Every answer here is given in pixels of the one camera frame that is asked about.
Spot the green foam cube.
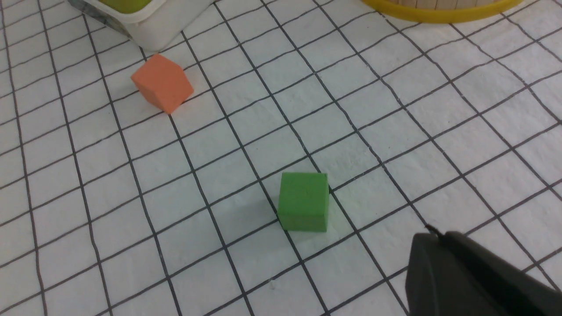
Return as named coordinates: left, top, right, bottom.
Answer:
left=277, top=172, right=329, bottom=233

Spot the bamboo steamer tray yellow rim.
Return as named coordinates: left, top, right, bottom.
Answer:
left=363, top=0, right=521, bottom=24

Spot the orange foam cube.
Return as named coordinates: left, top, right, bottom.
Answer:
left=131, top=54, right=194, bottom=115

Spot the checkered white tablecloth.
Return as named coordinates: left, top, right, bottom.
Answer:
left=0, top=0, right=562, bottom=316

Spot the green lid white storage box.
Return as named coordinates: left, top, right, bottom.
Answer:
left=68, top=0, right=213, bottom=51

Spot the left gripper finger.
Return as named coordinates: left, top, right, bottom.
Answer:
left=405, top=225, right=562, bottom=316

